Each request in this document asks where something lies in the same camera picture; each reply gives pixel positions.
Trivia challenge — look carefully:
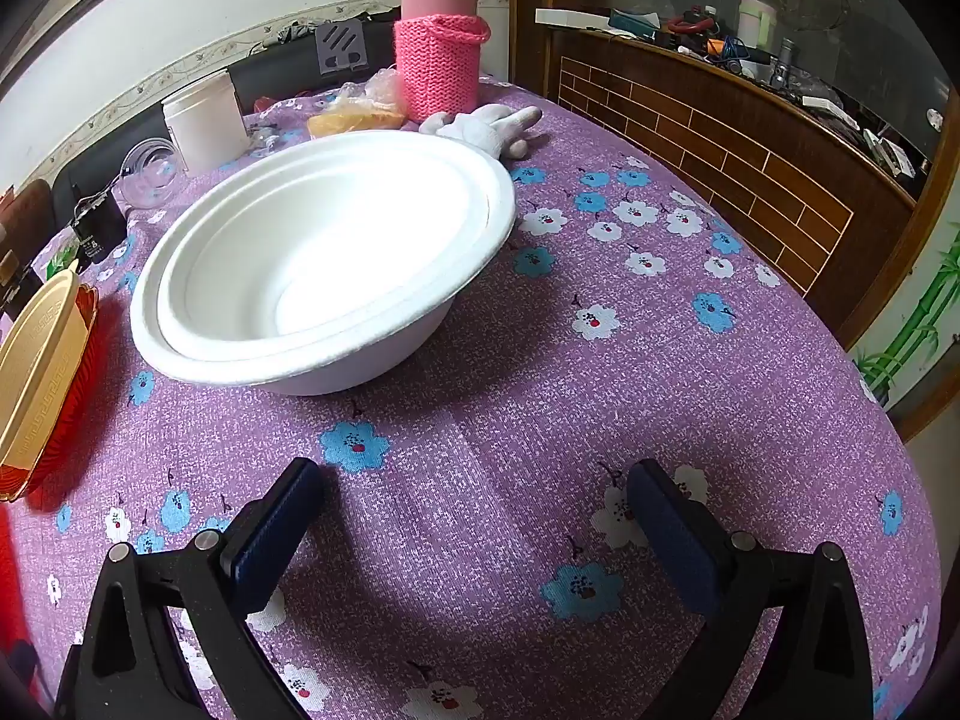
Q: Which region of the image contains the black leather sofa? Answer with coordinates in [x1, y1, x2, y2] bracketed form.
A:
[51, 7, 402, 222]

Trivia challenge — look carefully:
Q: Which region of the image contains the brown armchair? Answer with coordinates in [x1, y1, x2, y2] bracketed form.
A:
[0, 180, 55, 271]

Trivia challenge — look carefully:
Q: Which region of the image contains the white jug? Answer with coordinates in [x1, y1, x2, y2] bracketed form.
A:
[737, 0, 782, 50]

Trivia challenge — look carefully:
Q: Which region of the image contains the clear glass cup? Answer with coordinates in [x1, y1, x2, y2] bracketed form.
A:
[120, 137, 185, 209]

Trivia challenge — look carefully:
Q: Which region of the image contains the wooden brick-pattern counter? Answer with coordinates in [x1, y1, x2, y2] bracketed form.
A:
[536, 11, 931, 350]

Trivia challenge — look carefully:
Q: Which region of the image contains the white plastic jar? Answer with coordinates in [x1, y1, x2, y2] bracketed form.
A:
[163, 67, 252, 177]

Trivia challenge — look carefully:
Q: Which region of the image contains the yellow plastic bowl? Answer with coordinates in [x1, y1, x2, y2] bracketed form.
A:
[0, 259, 83, 500]

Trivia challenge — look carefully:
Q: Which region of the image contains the white flat box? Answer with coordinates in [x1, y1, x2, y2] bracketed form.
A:
[536, 6, 610, 28]

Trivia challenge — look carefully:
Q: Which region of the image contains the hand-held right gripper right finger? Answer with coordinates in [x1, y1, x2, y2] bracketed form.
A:
[626, 459, 875, 720]

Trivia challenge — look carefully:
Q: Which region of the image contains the bag of orange food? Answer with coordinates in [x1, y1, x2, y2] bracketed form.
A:
[307, 67, 410, 140]

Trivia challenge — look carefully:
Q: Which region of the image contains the small white disposable bowl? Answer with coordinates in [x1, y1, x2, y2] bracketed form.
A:
[156, 139, 492, 359]

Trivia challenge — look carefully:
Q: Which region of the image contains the black jar with tag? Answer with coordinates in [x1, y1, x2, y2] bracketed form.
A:
[69, 187, 128, 263]

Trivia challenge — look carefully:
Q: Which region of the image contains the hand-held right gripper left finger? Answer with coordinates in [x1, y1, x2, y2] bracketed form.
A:
[56, 457, 327, 720]

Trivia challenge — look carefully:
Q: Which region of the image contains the teal box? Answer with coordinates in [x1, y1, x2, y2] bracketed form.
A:
[609, 9, 662, 38]

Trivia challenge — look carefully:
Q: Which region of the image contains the large white disposable bowl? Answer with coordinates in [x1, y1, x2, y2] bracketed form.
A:
[130, 130, 517, 396]

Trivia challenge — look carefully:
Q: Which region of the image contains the red plate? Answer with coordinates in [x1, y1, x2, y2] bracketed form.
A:
[0, 283, 102, 503]

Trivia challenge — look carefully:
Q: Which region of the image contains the white cotton glove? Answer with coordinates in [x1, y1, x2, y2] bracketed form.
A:
[418, 103, 543, 160]

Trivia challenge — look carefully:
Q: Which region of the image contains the grey slotted spatula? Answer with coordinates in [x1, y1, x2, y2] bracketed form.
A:
[315, 19, 368, 80]

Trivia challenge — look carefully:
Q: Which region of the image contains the green bamboo wall sticker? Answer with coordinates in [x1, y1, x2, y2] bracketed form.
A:
[855, 229, 960, 410]

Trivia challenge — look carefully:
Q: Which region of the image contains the pink thermos with knitted sleeve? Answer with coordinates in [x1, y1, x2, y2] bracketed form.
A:
[394, 0, 492, 122]

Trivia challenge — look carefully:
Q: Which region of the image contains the purple floral tablecloth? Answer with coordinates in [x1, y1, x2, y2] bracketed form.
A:
[0, 75, 942, 720]

